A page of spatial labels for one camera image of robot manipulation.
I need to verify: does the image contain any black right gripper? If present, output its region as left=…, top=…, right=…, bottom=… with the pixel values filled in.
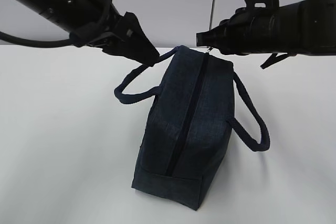
left=196, top=7, right=255, bottom=55

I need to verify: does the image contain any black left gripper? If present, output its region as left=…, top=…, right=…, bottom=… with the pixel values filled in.
left=69, top=12, right=160, bottom=67

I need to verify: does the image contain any dark blue insulated lunch bag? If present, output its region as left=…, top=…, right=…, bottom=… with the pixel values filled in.
left=114, top=46, right=270, bottom=196

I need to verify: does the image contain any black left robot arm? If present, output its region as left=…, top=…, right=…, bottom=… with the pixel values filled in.
left=1, top=0, right=160, bottom=66

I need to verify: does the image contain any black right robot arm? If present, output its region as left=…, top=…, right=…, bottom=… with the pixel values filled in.
left=196, top=0, right=335, bottom=69

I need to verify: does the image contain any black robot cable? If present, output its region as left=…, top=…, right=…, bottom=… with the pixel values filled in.
left=0, top=0, right=111, bottom=49

